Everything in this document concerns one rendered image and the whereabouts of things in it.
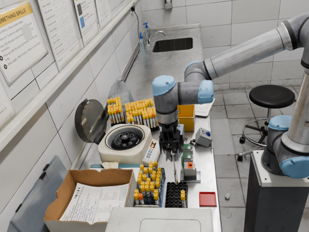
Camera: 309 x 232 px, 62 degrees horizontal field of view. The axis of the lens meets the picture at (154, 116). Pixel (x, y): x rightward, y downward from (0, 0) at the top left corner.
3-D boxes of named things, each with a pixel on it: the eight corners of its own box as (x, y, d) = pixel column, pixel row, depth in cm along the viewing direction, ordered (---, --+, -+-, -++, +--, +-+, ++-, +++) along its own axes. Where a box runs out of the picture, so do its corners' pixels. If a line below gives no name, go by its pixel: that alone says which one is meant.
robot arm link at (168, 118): (156, 103, 91) (179, 101, 90) (157, 114, 94) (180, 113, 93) (154, 115, 85) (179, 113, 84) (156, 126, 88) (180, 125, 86)
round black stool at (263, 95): (306, 164, 226) (322, 99, 191) (254, 181, 218) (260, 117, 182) (268, 131, 269) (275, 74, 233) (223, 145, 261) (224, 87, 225)
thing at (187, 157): (193, 169, 120) (192, 158, 116) (183, 169, 121) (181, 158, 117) (193, 163, 123) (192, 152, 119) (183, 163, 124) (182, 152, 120)
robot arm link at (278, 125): (292, 136, 111) (297, 109, 103) (304, 157, 100) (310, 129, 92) (263, 137, 113) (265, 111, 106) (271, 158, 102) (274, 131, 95)
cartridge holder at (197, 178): (201, 182, 113) (200, 176, 111) (180, 182, 114) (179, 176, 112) (200, 173, 117) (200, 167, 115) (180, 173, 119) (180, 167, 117)
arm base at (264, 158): (296, 153, 115) (300, 135, 110) (300, 178, 104) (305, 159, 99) (260, 149, 121) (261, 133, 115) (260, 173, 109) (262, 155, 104)
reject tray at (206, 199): (216, 206, 101) (216, 205, 101) (199, 206, 103) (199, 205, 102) (215, 192, 107) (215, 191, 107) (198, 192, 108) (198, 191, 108)
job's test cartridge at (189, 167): (195, 178, 113) (195, 168, 109) (185, 178, 114) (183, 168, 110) (195, 172, 116) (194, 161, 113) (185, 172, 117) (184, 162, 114)
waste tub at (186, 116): (194, 132, 142) (193, 117, 137) (170, 132, 145) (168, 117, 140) (196, 118, 153) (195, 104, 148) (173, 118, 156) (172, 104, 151)
